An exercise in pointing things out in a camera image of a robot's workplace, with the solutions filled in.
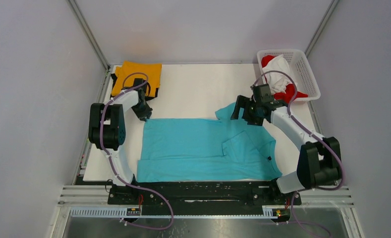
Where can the orange folded t shirt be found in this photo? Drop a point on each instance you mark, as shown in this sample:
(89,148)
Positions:
(132,70)

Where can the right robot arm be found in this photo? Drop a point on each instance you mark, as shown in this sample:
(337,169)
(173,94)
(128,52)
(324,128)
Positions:
(319,162)

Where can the teal t shirt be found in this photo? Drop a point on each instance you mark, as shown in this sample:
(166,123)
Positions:
(219,149)

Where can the right aluminium frame post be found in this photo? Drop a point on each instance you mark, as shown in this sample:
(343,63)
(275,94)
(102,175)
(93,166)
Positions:
(330,10)

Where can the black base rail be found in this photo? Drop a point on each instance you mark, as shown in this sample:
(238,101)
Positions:
(202,198)

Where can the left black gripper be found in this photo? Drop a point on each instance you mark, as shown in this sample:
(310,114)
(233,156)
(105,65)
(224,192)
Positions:
(146,113)

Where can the red t shirt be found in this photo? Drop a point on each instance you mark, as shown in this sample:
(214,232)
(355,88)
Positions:
(290,92)

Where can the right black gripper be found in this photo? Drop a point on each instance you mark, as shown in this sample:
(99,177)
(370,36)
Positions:
(244,101)

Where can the white t shirt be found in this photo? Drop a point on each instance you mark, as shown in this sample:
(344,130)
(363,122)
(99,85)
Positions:
(276,81)

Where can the left aluminium frame post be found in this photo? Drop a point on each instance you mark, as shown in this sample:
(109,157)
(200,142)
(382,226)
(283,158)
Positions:
(88,33)

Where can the black folded t shirt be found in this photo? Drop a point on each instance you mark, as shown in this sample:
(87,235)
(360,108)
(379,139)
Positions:
(147,88)

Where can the white plastic basket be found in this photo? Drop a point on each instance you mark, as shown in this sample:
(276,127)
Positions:
(299,68)

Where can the aluminium frame post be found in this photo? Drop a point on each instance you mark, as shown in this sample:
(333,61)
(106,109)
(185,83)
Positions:
(330,10)
(88,33)

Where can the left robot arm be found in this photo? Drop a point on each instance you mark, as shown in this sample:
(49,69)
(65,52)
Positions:
(107,129)

